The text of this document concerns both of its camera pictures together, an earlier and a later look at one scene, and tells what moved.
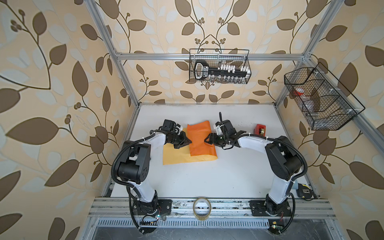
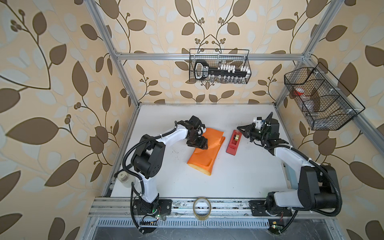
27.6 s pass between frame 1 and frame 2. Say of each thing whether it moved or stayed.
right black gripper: moved
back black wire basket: stayed
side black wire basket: stayed
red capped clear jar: stayed
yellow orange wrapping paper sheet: moved
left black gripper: moved
